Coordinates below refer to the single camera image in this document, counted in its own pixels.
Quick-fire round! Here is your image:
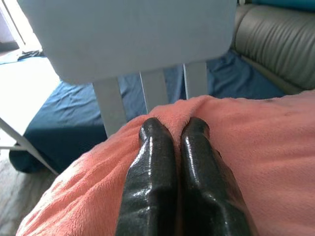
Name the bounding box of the white chair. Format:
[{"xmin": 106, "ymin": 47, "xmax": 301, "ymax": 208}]
[{"xmin": 16, "ymin": 0, "xmax": 237, "ymax": 138}]

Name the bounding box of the dark blue sheet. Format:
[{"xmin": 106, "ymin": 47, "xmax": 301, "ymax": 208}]
[{"xmin": 9, "ymin": 50, "xmax": 286, "ymax": 174}]

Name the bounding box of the grey leather sofa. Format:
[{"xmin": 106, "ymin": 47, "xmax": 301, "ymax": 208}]
[{"xmin": 230, "ymin": 3, "xmax": 315, "ymax": 95}]

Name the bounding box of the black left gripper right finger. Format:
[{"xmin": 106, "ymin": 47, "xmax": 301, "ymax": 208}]
[{"xmin": 179, "ymin": 117, "xmax": 259, "ymax": 236}]

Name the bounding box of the white metal frame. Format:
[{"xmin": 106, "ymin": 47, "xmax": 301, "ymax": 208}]
[{"xmin": 0, "ymin": 117, "xmax": 59, "ymax": 176}]

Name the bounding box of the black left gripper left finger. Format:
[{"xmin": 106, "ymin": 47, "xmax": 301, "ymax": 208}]
[{"xmin": 115, "ymin": 117, "xmax": 180, "ymax": 236}]

